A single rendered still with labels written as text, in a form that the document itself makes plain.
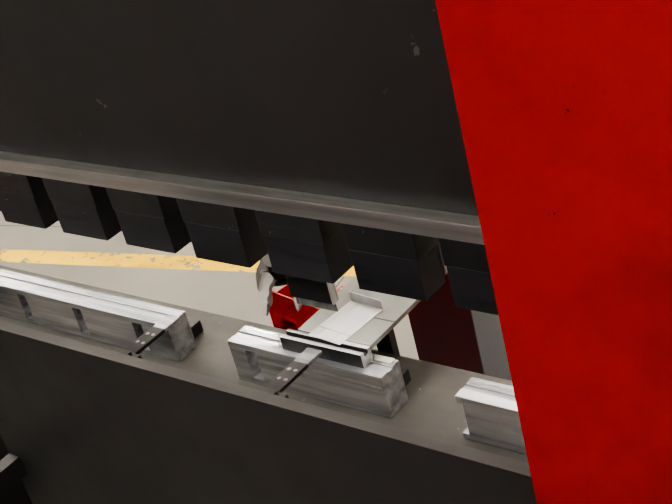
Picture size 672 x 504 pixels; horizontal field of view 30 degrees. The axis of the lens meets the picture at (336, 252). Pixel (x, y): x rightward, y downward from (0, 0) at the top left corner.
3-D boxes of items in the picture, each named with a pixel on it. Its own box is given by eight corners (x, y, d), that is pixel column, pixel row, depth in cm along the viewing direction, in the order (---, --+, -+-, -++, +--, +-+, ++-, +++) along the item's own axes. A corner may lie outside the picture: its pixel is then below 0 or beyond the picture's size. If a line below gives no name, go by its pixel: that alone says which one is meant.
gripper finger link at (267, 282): (274, 325, 254) (285, 285, 258) (265, 312, 249) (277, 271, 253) (260, 324, 255) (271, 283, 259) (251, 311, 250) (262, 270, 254)
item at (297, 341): (373, 359, 236) (369, 346, 235) (364, 368, 234) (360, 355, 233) (292, 340, 248) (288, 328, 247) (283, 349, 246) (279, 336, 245)
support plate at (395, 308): (445, 276, 252) (444, 272, 251) (371, 350, 235) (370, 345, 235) (373, 264, 263) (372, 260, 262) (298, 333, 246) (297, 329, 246)
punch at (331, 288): (341, 309, 233) (329, 265, 228) (335, 314, 232) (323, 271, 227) (300, 300, 239) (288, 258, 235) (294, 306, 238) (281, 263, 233)
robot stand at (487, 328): (468, 436, 365) (416, 205, 328) (527, 442, 357) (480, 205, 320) (447, 476, 352) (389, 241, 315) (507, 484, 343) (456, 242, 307)
